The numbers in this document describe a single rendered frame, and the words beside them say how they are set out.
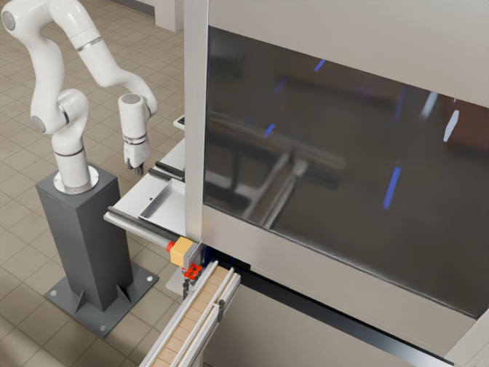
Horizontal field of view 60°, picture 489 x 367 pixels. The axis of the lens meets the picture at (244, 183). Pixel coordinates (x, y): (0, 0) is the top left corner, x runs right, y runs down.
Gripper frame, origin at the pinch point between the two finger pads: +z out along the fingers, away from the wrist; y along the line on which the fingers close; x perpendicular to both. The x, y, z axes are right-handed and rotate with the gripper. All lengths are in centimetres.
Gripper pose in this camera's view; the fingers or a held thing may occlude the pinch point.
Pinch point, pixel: (138, 170)
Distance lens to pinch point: 166.1
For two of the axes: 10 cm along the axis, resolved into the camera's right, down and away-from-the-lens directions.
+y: 4.3, -5.9, 6.8
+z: -0.9, 7.3, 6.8
